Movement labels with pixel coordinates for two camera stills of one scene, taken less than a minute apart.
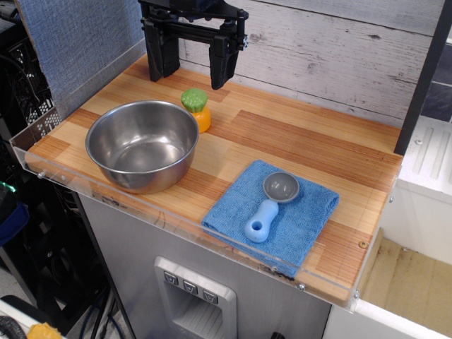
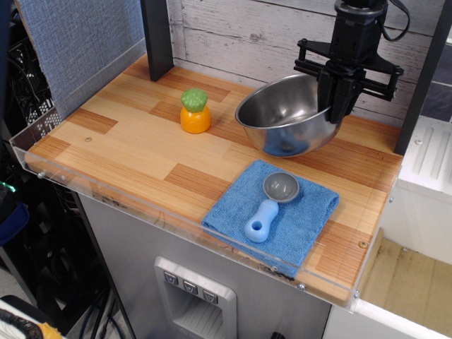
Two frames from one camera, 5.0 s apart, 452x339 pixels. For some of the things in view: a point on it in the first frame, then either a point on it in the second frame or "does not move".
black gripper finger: (223, 60) -> (325, 93)
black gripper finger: (162, 51) -> (345, 92)
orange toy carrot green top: (194, 101) does not move
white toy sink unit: (407, 290) does not move
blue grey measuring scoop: (277, 187) does not move
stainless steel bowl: (143, 147) -> (280, 116)
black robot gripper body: (198, 19) -> (354, 42)
